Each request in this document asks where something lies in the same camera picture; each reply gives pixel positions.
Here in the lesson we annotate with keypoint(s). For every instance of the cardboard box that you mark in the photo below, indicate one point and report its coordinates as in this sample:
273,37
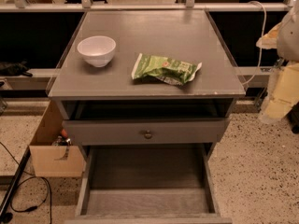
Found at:
51,158

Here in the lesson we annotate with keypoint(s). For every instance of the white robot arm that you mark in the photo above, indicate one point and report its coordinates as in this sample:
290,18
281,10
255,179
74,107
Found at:
288,37

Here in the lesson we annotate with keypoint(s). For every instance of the green jalapeno chip bag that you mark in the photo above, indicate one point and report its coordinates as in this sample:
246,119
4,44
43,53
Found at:
167,70

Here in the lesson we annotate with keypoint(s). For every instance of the items inside cardboard box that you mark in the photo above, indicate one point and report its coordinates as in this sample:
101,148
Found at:
62,139

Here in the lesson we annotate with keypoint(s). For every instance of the white bowl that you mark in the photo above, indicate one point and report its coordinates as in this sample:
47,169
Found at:
97,50

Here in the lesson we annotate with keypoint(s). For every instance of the black object on ledge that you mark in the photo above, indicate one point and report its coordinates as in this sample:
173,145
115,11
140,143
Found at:
8,69

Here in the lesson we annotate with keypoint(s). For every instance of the round metal drawer knob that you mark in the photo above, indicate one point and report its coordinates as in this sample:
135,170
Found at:
148,134

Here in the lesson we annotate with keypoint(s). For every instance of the grey wooden drawer cabinet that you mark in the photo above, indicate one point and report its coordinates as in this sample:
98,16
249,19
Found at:
83,92

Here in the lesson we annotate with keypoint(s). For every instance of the open grey middle drawer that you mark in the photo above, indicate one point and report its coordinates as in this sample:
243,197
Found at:
155,184

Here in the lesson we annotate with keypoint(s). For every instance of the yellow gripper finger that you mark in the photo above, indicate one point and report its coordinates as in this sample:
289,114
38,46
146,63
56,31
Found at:
282,94
269,40

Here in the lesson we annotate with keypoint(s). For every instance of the metal railing frame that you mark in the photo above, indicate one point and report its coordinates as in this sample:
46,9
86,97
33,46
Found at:
209,5

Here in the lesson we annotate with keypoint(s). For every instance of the closed grey top drawer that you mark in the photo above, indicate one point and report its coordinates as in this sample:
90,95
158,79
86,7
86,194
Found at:
131,132

